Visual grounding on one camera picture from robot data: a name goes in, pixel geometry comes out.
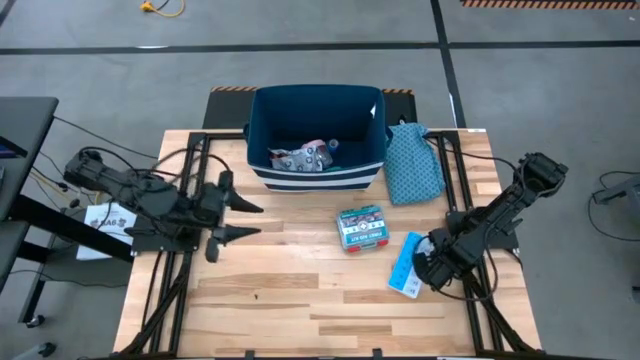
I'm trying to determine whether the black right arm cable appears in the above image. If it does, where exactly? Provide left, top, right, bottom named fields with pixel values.
left=424, top=134, right=526, bottom=169

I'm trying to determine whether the orange black hazard tape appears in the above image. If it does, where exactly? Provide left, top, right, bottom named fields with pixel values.
left=459, top=0, right=640, bottom=10

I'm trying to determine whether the green first aid kit box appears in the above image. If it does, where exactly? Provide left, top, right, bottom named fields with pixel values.
left=335, top=203, right=391, bottom=254

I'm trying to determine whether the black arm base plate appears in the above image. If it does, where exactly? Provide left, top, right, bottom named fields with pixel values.
left=444, top=209, right=521, bottom=251
left=130, top=202, right=202, bottom=254

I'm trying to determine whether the white printed paper sheet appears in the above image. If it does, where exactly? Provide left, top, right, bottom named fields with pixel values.
left=75, top=202, right=139, bottom=262

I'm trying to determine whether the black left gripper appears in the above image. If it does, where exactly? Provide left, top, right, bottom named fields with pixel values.
left=197, top=169, right=265, bottom=264

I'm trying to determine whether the long black floor cable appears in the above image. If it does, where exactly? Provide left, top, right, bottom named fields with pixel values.
left=52, top=115, right=161, bottom=161

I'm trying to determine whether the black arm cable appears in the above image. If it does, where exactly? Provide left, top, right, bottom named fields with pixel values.
left=424, top=134, right=526, bottom=169
left=149, top=148, right=234, bottom=176

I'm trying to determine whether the white blue pill organizer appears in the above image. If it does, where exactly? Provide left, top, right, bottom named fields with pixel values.
left=387, top=230, right=431, bottom=300

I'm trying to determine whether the yellow extension cable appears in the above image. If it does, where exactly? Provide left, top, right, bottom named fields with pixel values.
left=139, top=0, right=186, bottom=19

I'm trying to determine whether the black aluminium table frame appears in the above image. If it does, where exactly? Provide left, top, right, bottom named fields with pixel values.
left=424, top=130, right=544, bottom=357
left=119, top=130, right=246, bottom=357

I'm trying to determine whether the navy white striped fabric bin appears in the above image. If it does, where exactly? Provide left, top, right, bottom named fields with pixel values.
left=243, top=83, right=395, bottom=194

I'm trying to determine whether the teal patterned folded cloth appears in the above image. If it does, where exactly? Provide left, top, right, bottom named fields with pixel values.
left=384, top=122, right=447, bottom=206

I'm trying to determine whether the thin black floor cable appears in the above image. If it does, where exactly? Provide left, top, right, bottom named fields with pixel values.
left=587, top=169, right=640, bottom=244

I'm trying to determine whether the black desk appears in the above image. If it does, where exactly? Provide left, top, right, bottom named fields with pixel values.
left=0, top=96, right=135, bottom=326

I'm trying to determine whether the black floor mat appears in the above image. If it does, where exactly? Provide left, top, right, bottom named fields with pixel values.
left=202, top=86, right=418, bottom=130

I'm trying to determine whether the grey device on floor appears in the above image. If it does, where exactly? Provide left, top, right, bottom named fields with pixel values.
left=592, top=174, right=640, bottom=221

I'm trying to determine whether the clear container with pink lid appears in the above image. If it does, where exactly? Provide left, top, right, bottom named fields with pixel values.
left=301, top=139, right=332, bottom=155

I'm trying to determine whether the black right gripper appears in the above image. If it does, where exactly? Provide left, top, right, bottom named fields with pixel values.
left=412, top=227, right=484, bottom=292

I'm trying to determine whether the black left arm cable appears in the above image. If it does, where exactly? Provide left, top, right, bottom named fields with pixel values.
left=149, top=148, right=234, bottom=176

